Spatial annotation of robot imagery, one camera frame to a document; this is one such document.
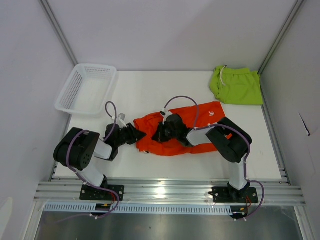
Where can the left aluminium frame post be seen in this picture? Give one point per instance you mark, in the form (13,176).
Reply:
(48,11)

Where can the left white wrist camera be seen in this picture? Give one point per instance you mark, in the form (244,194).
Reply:
(120,120)

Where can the white slotted cable duct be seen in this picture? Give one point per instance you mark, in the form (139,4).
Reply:
(134,208)

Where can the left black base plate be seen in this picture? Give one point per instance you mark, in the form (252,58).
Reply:
(92,194)

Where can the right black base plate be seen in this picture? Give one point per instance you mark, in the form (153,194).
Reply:
(224,194)

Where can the right aluminium frame post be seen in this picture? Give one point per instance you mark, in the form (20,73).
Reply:
(290,19)

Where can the aluminium mounting rail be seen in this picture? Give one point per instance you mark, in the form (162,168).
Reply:
(168,191)

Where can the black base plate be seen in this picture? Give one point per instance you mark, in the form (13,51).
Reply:
(92,194)
(224,194)

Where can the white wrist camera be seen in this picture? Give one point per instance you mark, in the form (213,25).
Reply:
(120,120)
(165,114)

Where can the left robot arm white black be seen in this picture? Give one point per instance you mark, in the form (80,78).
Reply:
(76,150)

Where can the lime green shorts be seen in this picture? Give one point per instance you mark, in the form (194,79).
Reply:
(236,86)

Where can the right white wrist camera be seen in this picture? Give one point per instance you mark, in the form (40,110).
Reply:
(165,114)

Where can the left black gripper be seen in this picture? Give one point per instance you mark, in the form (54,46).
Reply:
(134,134)

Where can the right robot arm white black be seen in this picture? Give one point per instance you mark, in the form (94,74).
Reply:
(233,143)

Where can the orange shorts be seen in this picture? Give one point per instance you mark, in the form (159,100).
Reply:
(209,113)

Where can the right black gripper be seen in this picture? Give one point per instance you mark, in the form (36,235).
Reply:
(159,135)

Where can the aluminium frame post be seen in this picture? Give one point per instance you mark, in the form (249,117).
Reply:
(290,19)
(48,11)

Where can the white plastic basket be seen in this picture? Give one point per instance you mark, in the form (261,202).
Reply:
(87,89)

